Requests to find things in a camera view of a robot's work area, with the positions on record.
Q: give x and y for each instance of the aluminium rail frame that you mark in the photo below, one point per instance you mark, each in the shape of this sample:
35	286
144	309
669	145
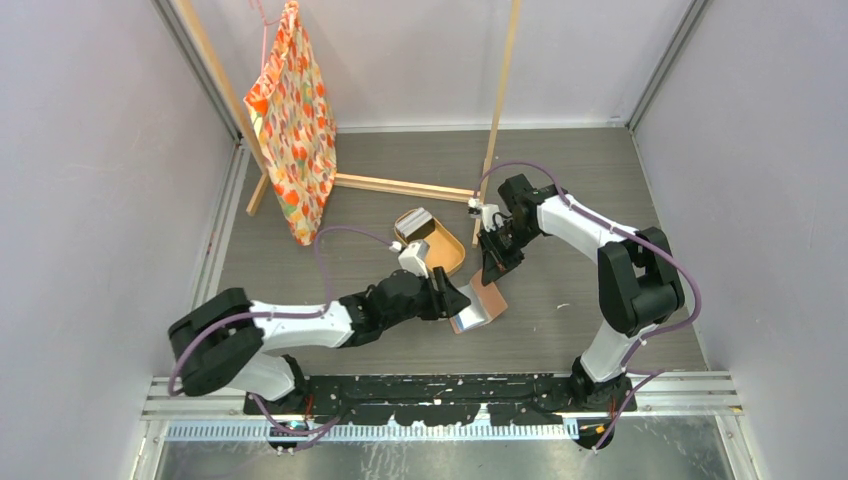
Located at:
220	415

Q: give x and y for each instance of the orange floral fabric bag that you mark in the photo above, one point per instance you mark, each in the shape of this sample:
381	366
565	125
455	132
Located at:
294	125

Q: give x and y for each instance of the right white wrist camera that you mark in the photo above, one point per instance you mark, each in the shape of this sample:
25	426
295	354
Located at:
488	215

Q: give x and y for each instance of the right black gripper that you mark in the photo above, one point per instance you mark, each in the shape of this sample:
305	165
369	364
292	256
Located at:
496	263

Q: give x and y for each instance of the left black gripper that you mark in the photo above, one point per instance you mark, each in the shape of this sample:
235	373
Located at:
444	298

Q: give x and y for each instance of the pink clothes hanger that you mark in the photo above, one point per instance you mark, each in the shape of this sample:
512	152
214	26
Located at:
269	13

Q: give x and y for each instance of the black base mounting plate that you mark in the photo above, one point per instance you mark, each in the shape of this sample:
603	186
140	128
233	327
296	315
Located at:
447	400

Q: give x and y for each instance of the orange oval tray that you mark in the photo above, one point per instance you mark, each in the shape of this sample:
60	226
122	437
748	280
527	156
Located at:
445	250

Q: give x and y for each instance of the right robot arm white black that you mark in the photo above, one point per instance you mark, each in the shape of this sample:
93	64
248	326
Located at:
638	287

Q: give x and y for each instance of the wooden clothes rack frame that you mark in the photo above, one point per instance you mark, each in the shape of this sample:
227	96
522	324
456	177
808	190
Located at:
244	133

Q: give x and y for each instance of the stack of credit cards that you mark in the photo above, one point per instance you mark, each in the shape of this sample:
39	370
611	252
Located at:
415	224

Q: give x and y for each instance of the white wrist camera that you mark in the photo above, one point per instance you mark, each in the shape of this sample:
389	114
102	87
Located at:
488	215
412	256

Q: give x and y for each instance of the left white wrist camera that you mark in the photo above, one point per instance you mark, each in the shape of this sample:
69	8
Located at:
412	256

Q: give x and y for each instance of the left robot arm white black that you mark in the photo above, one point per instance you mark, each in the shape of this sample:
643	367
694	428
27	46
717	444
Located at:
231	341

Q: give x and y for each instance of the brown leather card holder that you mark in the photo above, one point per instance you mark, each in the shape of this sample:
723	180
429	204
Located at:
486	304

